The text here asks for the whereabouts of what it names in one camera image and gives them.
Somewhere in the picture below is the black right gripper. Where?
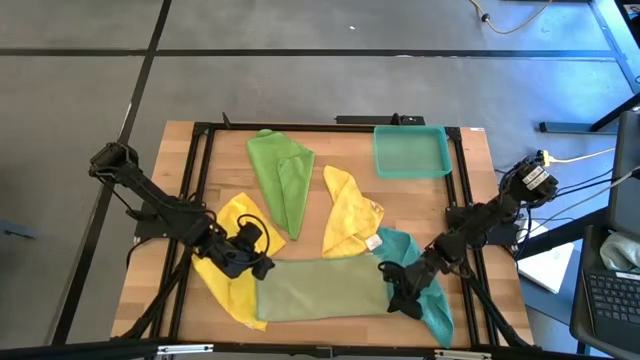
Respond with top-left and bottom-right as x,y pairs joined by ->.
378,247 -> 451,321

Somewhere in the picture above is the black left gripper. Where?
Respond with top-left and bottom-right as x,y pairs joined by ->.
197,219 -> 276,282

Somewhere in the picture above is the plain yellow microfiber towel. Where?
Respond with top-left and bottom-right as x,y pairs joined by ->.
192,192 -> 287,332

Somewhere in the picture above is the pale green teal-edged towel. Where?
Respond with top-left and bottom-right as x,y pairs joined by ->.
254,254 -> 391,322

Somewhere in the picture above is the bright green microfiber towel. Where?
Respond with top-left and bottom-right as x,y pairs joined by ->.
246,128 -> 316,241

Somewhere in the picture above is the yellow towel with white label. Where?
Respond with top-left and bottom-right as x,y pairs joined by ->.
321,164 -> 385,260

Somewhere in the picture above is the teal microfiber towel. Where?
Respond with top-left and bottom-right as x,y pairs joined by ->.
372,227 -> 455,350

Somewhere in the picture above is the white flat box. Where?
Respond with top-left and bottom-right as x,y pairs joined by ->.
516,219 -> 576,295

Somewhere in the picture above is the teal plastic tray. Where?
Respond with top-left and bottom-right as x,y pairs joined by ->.
373,124 -> 454,180

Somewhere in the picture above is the black diagonal desk bar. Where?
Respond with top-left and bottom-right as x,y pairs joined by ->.
513,207 -> 610,261

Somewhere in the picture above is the black bar device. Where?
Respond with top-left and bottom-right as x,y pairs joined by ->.
335,113 -> 426,126

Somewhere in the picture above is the black rig beam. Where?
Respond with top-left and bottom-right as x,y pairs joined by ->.
0,338 -> 640,360

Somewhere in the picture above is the dark laptop with keyboard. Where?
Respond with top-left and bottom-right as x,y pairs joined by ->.
569,224 -> 640,360

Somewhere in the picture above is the grey crumpled cloth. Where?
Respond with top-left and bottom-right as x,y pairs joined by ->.
598,232 -> 640,274

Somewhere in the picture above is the dark metal stand base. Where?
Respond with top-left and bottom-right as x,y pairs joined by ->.
538,92 -> 640,135

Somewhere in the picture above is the grey monitor back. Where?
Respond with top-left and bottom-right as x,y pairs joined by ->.
607,109 -> 640,236

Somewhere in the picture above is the black left camera cable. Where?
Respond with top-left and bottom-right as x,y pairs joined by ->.
235,213 -> 272,266

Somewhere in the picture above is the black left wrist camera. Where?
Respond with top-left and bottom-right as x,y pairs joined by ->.
238,222 -> 265,249

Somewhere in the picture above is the silver metal bracket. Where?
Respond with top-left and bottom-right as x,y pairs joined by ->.
433,349 -> 492,360
156,343 -> 215,356

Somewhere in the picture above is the black aluminium table frame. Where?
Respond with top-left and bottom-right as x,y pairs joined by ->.
112,112 -> 534,351

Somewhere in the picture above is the yellow plug with cream cable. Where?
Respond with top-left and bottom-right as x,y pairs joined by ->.
537,147 -> 617,168

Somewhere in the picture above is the yellow floor cable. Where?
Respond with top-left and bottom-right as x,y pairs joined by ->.
468,0 -> 554,36

